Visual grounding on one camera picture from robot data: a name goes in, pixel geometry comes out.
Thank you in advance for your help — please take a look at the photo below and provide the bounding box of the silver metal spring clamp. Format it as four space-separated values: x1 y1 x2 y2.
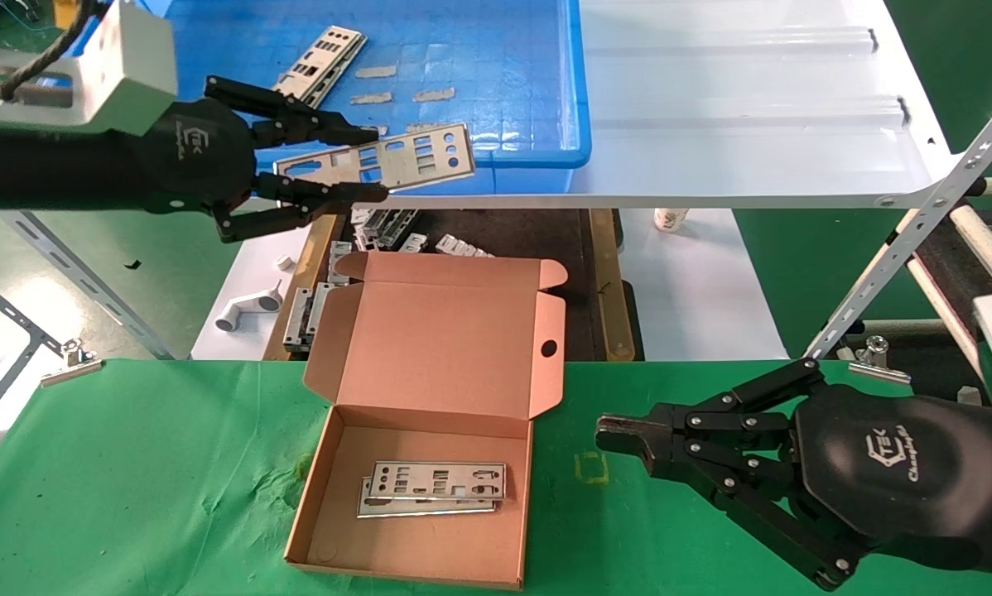
39 338 104 388
848 334 913 387

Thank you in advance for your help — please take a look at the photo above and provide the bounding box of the large green table cloth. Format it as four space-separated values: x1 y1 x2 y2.
0 358 992 596

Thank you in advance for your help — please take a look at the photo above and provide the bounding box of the white plastic pipe fitting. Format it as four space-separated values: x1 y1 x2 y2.
214 280 284 334

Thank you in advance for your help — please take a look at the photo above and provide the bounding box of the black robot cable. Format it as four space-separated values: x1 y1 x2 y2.
0 0 104 102

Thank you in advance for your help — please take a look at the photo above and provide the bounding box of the black conveyor belt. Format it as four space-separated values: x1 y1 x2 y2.
918 207 992 390

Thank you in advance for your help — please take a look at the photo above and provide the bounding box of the silver metal plate pile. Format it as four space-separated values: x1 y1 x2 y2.
349 209 421 252
283 281 337 354

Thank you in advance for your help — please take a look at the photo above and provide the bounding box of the white metal shelf board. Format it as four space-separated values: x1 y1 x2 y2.
364 0 956 210

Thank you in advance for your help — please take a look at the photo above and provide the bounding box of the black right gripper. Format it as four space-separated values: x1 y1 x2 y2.
595 356 992 591

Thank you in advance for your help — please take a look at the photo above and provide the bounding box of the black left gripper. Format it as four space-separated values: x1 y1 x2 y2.
134 74 391 245

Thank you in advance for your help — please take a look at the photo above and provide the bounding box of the large blue plastic tray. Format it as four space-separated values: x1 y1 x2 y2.
65 0 592 197

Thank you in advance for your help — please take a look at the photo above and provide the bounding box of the open brown cardboard box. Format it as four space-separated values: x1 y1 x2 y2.
285 251 569 591

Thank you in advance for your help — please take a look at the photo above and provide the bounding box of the grey metal storage rack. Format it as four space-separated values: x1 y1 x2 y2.
0 269 62 444

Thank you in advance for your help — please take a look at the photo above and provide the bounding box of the cream strip with red stripe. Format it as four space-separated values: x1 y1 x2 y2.
904 257 984 375

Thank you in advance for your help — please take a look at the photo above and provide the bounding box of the grey slotted angle post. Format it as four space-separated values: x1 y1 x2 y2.
805 77 992 363
0 209 174 362

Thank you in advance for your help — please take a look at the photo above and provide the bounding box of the wooden framed black mat tray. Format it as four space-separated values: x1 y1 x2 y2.
262 209 648 363

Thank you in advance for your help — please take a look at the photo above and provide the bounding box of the silver metal shield plate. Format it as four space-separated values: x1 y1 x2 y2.
368 460 507 502
356 478 498 520
297 35 369 108
271 25 368 110
274 123 476 191

